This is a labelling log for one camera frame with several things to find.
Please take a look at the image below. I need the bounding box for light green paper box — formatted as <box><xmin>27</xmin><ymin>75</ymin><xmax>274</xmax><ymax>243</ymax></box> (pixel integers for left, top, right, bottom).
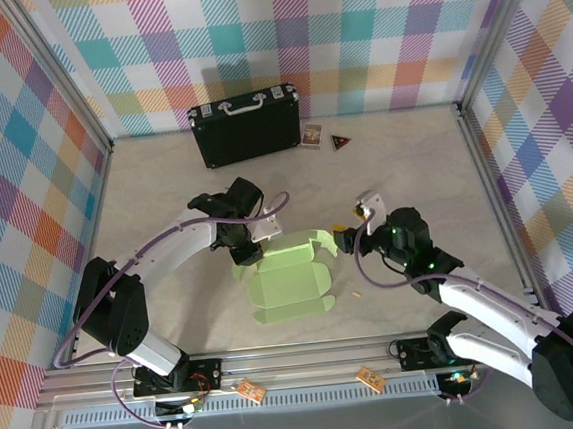
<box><xmin>228</xmin><ymin>225</ymin><xmax>348</xmax><ymax>329</ymax></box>

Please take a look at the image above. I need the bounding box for aluminium right corner post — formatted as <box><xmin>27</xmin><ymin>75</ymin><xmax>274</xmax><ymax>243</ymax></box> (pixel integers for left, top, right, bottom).
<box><xmin>445</xmin><ymin>0</ymin><xmax>559</xmax><ymax>115</ymax></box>

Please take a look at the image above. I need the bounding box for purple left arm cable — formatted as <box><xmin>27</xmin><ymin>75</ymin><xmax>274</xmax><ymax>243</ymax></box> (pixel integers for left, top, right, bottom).
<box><xmin>39</xmin><ymin>189</ymin><xmax>310</xmax><ymax>429</ymax></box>

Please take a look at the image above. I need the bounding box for aluminium left corner post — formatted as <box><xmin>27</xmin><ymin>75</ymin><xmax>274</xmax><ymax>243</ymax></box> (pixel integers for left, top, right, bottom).
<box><xmin>0</xmin><ymin>0</ymin><xmax>116</xmax><ymax>162</ymax></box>

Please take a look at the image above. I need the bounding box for aluminium front frame rail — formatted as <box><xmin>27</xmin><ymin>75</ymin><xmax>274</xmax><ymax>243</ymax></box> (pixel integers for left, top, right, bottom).
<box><xmin>31</xmin><ymin>318</ymin><xmax>573</xmax><ymax>412</ymax></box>

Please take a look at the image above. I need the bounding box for grey slotted cable duct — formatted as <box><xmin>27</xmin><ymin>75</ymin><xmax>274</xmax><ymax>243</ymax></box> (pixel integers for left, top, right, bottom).
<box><xmin>60</xmin><ymin>379</ymin><xmax>444</xmax><ymax>429</ymax></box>

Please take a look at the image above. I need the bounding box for small green circuit board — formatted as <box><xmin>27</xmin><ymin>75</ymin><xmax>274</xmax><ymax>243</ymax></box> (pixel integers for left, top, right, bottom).
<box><xmin>443</xmin><ymin>366</ymin><xmax>482</xmax><ymax>388</ymax></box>
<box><xmin>180</xmin><ymin>392</ymin><xmax>209</xmax><ymax>416</ymax></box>

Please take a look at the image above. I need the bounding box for aluminium corner post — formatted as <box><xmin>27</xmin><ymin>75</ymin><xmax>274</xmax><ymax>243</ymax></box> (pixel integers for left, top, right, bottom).
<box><xmin>445</xmin><ymin>0</ymin><xmax>559</xmax><ymax>115</ymax></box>
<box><xmin>0</xmin><ymin>0</ymin><xmax>116</xmax><ymax>162</ymax></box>

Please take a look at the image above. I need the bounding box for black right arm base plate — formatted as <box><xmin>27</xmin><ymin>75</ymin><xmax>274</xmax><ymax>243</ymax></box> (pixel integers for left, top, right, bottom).
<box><xmin>395</xmin><ymin>331</ymin><xmax>484</xmax><ymax>372</ymax></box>

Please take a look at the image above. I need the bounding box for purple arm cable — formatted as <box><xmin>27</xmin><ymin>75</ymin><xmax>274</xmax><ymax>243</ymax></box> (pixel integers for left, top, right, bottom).
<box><xmin>39</xmin><ymin>189</ymin><xmax>310</xmax><ymax>429</ymax></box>
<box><xmin>348</xmin><ymin>188</ymin><xmax>573</xmax><ymax>429</ymax></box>

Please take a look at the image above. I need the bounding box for aluminium right side rail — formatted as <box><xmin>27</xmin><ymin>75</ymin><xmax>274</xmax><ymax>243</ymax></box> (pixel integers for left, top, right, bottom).
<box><xmin>455</xmin><ymin>97</ymin><xmax>551</xmax><ymax>328</ymax></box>

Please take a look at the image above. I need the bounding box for orange printed tag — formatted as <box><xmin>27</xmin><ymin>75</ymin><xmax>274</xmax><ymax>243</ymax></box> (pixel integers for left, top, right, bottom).
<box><xmin>354</xmin><ymin>364</ymin><xmax>387</xmax><ymax>396</ymax></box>
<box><xmin>234</xmin><ymin>376</ymin><xmax>268</xmax><ymax>407</ymax></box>

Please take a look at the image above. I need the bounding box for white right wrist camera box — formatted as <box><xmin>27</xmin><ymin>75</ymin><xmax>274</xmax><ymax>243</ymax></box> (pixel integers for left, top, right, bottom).
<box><xmin>354</xmin><ymin>189</ymin><xmax>387</xmax><ymax>225</ymax></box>

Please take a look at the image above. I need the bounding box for aluminium left side rail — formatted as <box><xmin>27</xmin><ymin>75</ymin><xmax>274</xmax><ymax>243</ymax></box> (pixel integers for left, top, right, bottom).
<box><xmin>47</xmin><ymin>141</ymin><xmax>134</xmax><ymax>369</ymax></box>

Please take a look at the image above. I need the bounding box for black briefcase with white handle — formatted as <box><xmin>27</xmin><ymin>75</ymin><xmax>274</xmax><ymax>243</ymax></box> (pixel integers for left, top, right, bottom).
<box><xmin>184</xmin><ymin>81</ymin><xmax>306</xmax><ymax>172</ymax></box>

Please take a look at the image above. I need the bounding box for small picture card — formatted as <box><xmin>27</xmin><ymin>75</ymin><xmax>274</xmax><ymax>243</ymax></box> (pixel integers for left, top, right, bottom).
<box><xmin>298</xmin><ymin>121</ymin><xmax>324</xmax><ymax>151</ymax></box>

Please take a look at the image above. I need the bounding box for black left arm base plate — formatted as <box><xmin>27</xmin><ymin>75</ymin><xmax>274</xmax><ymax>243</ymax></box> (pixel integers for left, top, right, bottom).
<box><xmin>130</xmin><ymin>356</ymin><xmax>226</xmax><ymax>399</ymax></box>

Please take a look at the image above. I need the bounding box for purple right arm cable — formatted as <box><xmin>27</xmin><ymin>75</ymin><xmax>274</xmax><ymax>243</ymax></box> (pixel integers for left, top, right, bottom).
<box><xmin>348</xmin><ymin>188</ymin><xmax>573</xmax><ymax>429</ymax></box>

